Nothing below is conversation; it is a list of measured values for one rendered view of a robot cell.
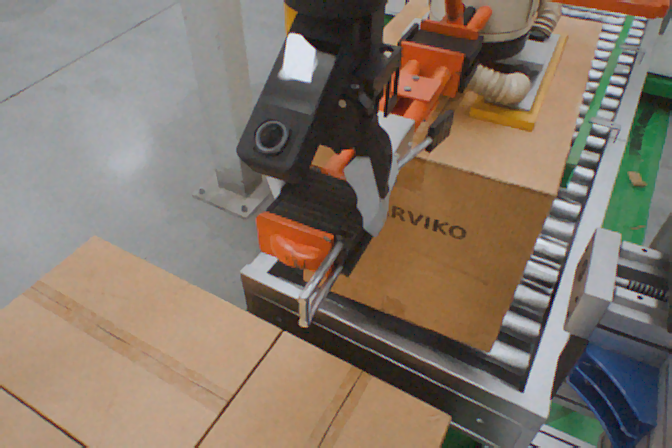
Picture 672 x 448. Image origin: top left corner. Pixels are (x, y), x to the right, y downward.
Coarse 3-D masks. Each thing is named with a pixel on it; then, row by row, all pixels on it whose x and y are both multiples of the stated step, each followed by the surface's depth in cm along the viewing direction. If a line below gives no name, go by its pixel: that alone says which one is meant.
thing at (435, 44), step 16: (416, 32) 71; (432, 32) 71; (448, 32) 70; (464, 32) 69; (416, 48) 66; (432, 48) 65; (448, 48) 67; (464, 48) 68; (480, 48) 68; (432, 64) 66; (448, 64) 65; (464, 64) 65; (464, 80) 67; (448, 96) 68
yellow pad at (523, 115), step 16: (560, 48) 95; (496, 64) 91; (544, 80) 87; (480, 96) 83; (528, 96) 82; (544, 96) 84; (480, 112) 81; (496, 112) 80; (512, 112) 80; (528, 112) 80; (528, 128) 79
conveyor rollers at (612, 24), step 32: (608, 32) 224; (640, 32) 219; (608, 96) 188; (576, 128) 173; (576, 192) 148; (544, 224) 139; (544, 256) 133; (512, 320) 117; (480, 352) 113; (512, 352) 111
